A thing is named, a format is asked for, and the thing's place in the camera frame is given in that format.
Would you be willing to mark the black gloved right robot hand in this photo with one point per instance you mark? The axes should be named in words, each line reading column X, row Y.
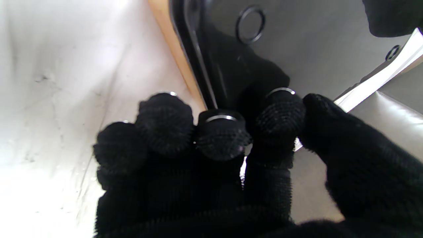
column 198, row 191

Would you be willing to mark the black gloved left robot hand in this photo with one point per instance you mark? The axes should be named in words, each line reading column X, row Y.
column 393, row 18

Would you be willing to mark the black tissue box base plate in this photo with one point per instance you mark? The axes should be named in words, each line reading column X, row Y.
column 314, row 49

